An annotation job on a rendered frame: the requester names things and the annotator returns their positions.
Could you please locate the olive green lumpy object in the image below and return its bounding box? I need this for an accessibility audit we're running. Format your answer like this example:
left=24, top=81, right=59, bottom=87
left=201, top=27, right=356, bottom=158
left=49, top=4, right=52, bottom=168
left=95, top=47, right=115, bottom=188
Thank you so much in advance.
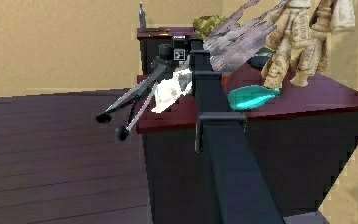
left=192, top=14, right=229, bottom=42

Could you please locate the beige printed statue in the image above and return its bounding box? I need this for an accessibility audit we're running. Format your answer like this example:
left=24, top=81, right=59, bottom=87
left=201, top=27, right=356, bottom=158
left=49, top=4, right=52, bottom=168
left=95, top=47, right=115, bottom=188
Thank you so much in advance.
left=260, top=0, right=357, bottom=90

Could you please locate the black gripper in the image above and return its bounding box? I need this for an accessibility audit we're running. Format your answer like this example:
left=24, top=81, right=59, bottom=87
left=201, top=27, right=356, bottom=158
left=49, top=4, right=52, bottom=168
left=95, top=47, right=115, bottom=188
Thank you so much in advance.
left=95, top=43, right=179, bottom=142

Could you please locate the dark red topped cabinet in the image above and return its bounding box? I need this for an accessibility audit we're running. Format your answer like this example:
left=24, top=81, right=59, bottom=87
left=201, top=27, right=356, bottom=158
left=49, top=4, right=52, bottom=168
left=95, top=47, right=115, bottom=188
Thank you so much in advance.
left=135, top=26, right=358, bottom=224

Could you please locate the grey driftwood piece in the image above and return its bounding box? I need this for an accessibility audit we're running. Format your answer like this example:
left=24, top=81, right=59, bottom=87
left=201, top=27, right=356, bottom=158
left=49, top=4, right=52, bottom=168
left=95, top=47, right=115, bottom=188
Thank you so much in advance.
left=202, top=0, right=289, bottom=74

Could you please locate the dark teal bowl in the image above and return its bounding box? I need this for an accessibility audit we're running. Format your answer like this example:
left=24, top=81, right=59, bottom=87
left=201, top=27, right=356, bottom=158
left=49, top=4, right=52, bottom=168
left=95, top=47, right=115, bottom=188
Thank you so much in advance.
left=247, top=46, right=276, bottom=72

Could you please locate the grey slim bottle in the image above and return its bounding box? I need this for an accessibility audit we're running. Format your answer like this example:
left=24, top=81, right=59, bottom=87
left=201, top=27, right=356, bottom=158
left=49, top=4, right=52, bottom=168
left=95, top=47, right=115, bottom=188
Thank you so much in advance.
left=138, top=1, right=147, bottom=30

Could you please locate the white crumpled cloth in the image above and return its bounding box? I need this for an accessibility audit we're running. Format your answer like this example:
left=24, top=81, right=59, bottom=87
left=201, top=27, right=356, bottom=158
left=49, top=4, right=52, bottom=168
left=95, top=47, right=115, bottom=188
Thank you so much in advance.
left=150, top=65, right=194, bottom=114

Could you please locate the teal bottle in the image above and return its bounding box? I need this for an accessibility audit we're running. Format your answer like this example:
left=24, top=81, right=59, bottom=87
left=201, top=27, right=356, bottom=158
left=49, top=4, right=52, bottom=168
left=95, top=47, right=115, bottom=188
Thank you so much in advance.
left=226, top=84, right=282, bottom=112

